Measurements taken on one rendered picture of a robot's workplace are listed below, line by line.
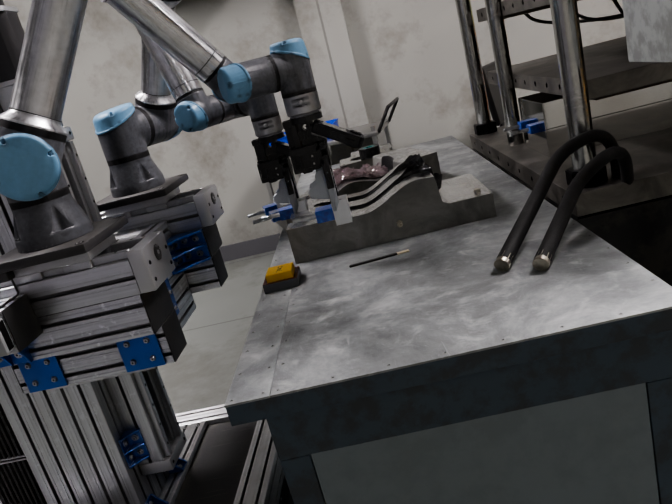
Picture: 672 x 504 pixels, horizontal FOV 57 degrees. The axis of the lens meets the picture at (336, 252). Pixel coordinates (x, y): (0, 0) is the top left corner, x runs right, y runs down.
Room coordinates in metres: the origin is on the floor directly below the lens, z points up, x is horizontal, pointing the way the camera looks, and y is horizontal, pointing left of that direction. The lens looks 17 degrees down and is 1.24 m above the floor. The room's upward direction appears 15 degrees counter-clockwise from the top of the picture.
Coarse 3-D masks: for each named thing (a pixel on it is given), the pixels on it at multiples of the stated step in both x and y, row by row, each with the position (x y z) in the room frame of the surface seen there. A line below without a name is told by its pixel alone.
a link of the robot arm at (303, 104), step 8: (296, 96) 1.32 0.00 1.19; (304, 96) 1.32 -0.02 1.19; (312, 96) 1.32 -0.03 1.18; (288, 104) 1.33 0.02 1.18; (296, 104) 1.32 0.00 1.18; (304, 104) 1.32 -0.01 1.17; (312, 104) 1.32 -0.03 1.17; (320, 104) 1.35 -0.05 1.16; (288, 112) 1.33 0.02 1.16; (296, 112) 1.32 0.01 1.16; (304, 112) 1.31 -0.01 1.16; (312, 112) 1.33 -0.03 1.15
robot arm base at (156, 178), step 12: (132, 156) 1.72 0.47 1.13; (144, 156) 1.74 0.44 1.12; (120, 168) 1.71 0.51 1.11; (132, 168) 1.71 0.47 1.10; (144, 168) 1.73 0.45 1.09; (156, 168) 1.76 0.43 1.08; (120, 180) 1.71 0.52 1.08; (132, 180) 1.70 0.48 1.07; (144, 180) 1.72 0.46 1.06; (156, 180) 1.73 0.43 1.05; (120, 192) 1.70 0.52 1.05; (132, 192) 1.70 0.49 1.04
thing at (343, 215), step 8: (344, 200) 1.32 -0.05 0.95; (320, 208) 1.35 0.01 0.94; (328, 208) 1.33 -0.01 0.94; (344, 208) 1.32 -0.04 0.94; (304, 216) 1.35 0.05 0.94; (312, 216) 1.35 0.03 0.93; (320, 216) 1.33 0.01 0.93; (328, 216) 1.33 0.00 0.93; (336, 216) 1.33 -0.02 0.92; (344, 216) 1.32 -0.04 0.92; (336, 224) 1.33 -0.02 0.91
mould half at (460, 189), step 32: (416, 192) 1.44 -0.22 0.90; (448, 192) 1.53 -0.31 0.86; (480, 192) 1.45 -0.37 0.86; (288, 224) 1.51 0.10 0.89; (320, 224) 1.46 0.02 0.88; (352, 224) 1.45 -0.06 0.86; (384, 224) 1.44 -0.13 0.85; (416, 224) 1.44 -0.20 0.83; (448, 224) 1.43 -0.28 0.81; (320, 256) 1.46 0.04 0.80
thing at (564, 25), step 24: (456, 0) 2.69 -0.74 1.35; (552, 0) 1.54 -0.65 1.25; (576, 0) 1.53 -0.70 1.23; (576, 24) 1.52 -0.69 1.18; (576, 48) 1.51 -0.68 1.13; (480, 72) 2.67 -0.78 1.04; (576, 72) 1.51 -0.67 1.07; (480, 96) 2.67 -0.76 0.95; (576, 96) 1.52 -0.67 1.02; (480, 120) 2.68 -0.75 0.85; (576, 120) 1.52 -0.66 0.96; (576, 168) 1.53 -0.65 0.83
